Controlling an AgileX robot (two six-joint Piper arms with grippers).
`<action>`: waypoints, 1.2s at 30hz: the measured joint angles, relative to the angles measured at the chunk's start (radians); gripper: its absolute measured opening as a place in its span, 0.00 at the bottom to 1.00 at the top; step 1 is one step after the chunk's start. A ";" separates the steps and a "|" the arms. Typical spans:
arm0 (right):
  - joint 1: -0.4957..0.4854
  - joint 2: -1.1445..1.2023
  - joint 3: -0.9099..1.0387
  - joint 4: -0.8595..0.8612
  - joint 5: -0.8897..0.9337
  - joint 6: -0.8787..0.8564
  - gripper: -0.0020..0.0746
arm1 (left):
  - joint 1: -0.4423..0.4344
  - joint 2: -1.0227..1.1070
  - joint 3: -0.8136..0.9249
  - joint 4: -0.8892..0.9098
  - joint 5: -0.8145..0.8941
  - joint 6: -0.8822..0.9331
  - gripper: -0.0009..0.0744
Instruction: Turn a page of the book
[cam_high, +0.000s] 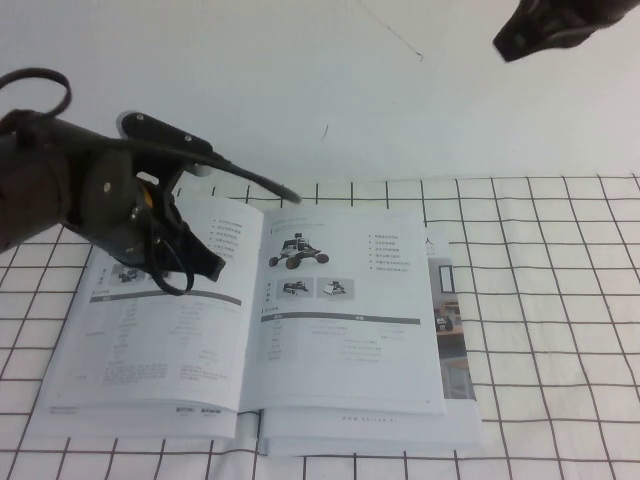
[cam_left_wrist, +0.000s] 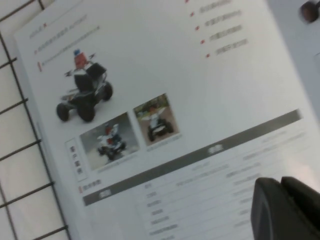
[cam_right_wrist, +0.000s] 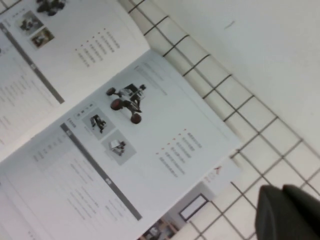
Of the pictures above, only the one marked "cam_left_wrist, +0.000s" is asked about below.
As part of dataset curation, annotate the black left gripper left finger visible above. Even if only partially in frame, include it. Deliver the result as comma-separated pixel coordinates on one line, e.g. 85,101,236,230
251,177,320,240

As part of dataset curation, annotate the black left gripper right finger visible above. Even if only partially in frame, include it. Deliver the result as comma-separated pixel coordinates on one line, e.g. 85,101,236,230
281,176,320,220

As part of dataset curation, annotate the white product catalogue book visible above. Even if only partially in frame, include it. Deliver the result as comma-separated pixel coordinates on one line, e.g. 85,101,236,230
12,0,320,240

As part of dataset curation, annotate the white black-grid tablecloth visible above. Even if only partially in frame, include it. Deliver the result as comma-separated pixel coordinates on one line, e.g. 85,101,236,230
0,0,83,240

